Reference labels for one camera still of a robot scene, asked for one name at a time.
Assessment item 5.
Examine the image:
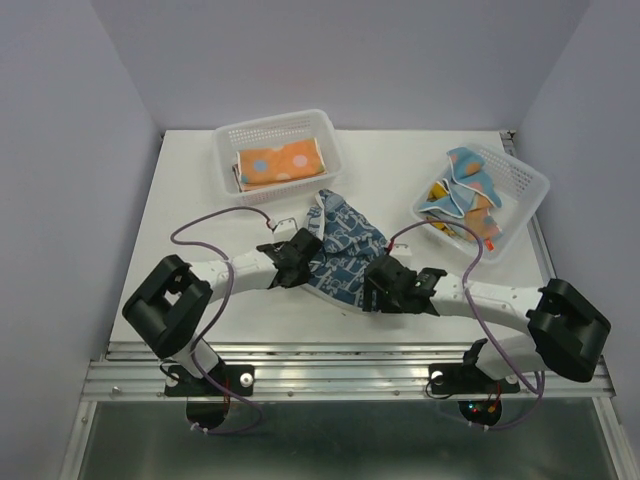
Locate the orange polka dot towel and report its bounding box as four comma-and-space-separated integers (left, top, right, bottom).
235, 138, 328, 192

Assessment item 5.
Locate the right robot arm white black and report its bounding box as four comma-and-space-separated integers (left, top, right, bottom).
363, 255, 611, 395

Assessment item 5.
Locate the white perforated basket left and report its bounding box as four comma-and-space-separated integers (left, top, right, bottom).
211, 109, 346, 205

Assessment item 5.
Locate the yellow patterned towel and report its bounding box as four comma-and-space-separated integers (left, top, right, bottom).
418, 179, 503, 244

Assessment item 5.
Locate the white perforated basket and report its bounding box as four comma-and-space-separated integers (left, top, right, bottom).
409, 143, 550, 265
211, 109, 346, 205

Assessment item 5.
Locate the red bear towel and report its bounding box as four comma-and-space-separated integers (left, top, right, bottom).
232, 165, 244, 192

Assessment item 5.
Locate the white perforated basket right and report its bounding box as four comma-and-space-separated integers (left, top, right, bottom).
409, 143, 550, 265

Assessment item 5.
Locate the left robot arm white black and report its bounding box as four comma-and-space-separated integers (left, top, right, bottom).
122, 228, 322, 394

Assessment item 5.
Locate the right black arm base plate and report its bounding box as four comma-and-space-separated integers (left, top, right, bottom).
429, 363, 520, 396

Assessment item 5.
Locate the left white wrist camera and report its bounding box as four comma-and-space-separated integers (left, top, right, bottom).
267, 217, 298, 242

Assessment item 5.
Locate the light blue orange towel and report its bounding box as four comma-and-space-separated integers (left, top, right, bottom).
417, 147, 498, 212

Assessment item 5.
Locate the aluminium rail frame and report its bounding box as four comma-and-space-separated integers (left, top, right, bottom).
60, 342, 639, 479

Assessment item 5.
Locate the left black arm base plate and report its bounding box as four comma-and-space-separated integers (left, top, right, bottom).
163, 364, 257, 399

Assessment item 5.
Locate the blue white patterned towel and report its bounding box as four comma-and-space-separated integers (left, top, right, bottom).
304, 189, 388, 311

